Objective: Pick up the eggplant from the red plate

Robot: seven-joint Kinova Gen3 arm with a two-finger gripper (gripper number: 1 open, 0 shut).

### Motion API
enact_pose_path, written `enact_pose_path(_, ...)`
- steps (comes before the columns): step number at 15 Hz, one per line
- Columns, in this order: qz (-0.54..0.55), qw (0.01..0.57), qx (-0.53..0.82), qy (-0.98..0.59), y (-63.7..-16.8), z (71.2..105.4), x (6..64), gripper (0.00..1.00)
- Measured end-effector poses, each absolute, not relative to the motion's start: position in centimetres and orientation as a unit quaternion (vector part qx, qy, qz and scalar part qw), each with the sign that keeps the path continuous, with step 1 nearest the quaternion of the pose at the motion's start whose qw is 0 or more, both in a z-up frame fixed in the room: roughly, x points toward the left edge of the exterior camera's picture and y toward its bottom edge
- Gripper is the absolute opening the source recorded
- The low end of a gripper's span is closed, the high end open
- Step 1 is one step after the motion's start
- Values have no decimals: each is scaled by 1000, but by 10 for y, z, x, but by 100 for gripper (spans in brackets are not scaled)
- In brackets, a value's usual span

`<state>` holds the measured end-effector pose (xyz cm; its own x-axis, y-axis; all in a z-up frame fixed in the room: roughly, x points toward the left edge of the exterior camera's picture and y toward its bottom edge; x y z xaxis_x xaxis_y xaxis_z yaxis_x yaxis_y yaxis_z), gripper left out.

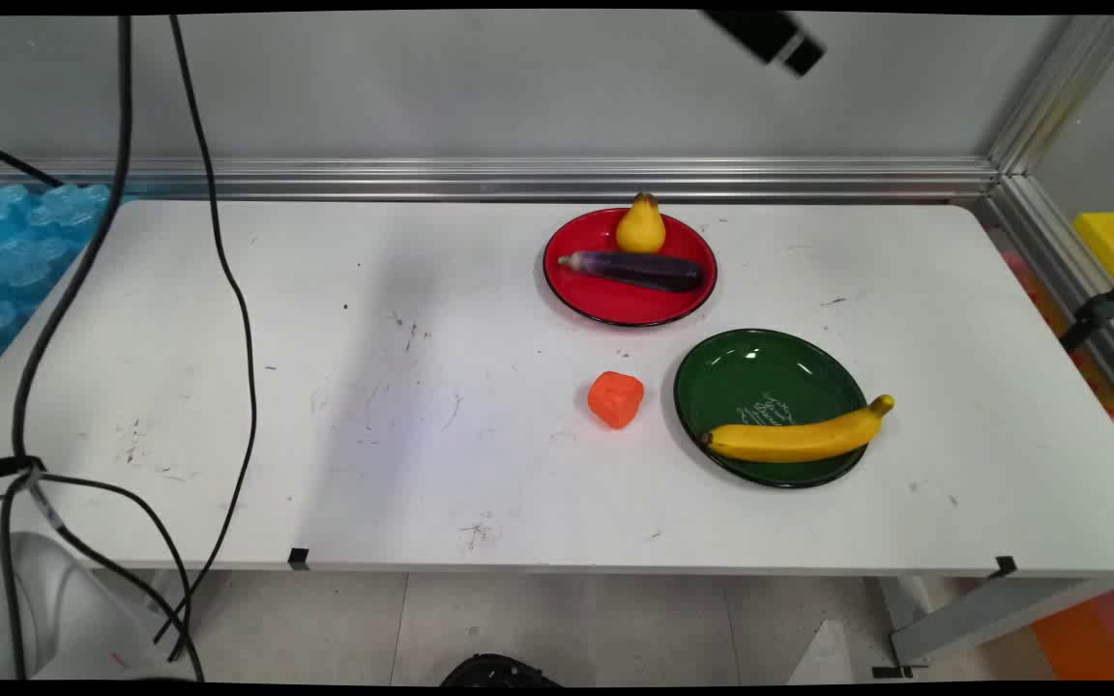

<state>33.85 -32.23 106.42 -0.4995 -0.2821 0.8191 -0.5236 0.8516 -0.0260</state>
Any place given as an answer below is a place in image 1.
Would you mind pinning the yellow toy banana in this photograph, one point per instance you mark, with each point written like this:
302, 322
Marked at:
794, 441

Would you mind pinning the slanted aluminium frame rail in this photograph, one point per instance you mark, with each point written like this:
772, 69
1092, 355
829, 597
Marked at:
1070, 280

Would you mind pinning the white table leg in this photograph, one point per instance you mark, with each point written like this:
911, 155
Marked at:
982, 614

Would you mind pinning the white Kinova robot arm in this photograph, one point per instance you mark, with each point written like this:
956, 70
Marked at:
54, 609

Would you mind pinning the green plate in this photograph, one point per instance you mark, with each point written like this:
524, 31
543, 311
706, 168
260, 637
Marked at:
760, 387

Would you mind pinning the upright aluminium frame post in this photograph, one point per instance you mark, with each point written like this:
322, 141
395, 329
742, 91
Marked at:
1060, 92

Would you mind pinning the horizontal aluminium frame rail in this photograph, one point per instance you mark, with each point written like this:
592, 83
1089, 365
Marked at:
518, 179

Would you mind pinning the red plate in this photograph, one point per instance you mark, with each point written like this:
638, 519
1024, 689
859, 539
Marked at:
630, 304

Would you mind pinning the purple toy eggplant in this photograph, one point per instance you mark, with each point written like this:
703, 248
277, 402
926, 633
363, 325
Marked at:
644, 270

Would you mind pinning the yellow toy pear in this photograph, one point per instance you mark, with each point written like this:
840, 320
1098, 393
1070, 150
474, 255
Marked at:
640, 228

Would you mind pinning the orange toy pepper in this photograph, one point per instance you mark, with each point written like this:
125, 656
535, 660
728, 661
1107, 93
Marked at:
615, 398

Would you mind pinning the black tape marker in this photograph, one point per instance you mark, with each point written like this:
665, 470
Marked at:
1006, 566
299, 558

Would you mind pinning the orange box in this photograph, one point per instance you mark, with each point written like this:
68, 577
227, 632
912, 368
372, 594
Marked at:
1094, 633

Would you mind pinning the black round object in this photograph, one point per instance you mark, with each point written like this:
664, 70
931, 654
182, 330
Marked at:
499, 672

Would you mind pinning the dark grey wrist camera bracket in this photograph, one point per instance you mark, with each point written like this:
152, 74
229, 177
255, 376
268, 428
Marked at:
768, 34

